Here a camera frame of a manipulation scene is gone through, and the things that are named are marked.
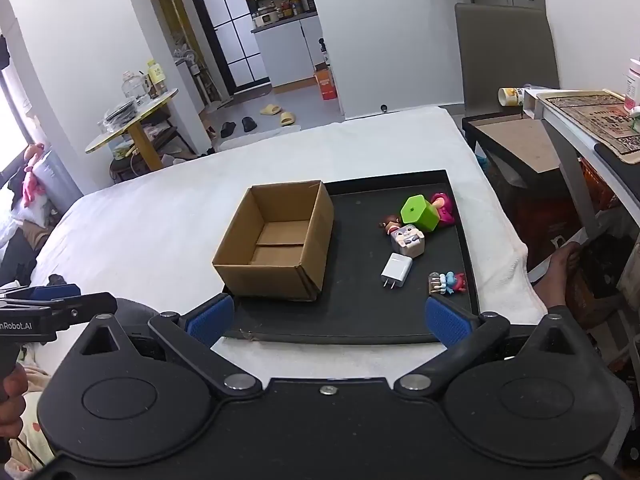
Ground pink doll figure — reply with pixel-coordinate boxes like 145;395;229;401
431;192;456;226

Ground clear glass jar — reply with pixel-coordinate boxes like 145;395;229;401
121;71;151;106

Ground plastic-wrapped plates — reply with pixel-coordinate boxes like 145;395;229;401
102;100;146;133

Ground light patterned cloth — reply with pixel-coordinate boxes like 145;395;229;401
0;360;58;476

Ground white charger plug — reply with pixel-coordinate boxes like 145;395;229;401
381;253;414;291

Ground white kitchen cabinet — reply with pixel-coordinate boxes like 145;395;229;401
250;14;326;88

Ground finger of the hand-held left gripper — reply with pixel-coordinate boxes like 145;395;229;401
0;284;82;303
0;292;118;332

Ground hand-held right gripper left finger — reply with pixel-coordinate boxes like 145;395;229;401
70;294;264;402

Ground green cube toy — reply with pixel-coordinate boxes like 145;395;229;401
400;194;441;232

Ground round yellow-edged table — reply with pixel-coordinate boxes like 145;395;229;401
84;88;180;173

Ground small blue figure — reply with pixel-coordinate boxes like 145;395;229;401
428;271;467;297

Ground brown cardboard box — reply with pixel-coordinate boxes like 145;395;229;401
212;180;335;302

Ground pink white bottle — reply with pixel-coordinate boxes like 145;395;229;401
622;57;640;113

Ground grey rabbit cube toy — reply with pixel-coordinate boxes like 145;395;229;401
390;225;427;259

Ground grey chair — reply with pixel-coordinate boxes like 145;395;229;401
454;2;561;116

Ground orange box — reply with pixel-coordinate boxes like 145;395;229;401
314;67;338;102

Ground person's left hand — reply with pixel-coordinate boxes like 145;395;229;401
0;363;29;441

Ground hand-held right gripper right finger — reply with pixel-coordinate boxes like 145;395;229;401
394;296;591;402

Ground patterned desk mat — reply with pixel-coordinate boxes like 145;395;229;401
542;91;640;163

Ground black tray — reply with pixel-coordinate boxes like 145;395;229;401
212;169;482;346

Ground black framed glass door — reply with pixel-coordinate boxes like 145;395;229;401
181;0;273;96

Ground white standing fan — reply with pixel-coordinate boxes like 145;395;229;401
172;47;223;113

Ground grey desk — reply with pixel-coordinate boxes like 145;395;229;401
522;87;640;241

